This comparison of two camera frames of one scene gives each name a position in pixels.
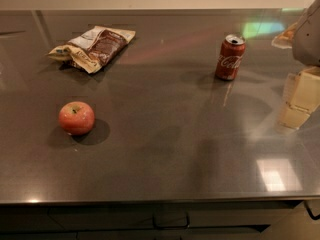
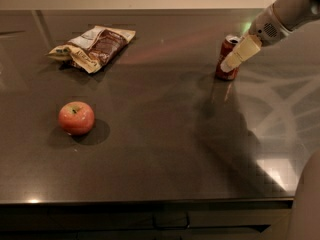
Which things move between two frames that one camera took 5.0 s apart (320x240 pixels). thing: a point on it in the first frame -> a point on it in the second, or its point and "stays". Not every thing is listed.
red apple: x=76 y=118 stays
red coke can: x=231 y=53 stays
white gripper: x=308 y=37 -> x=266 y=26
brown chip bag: x=94 y=48 stays
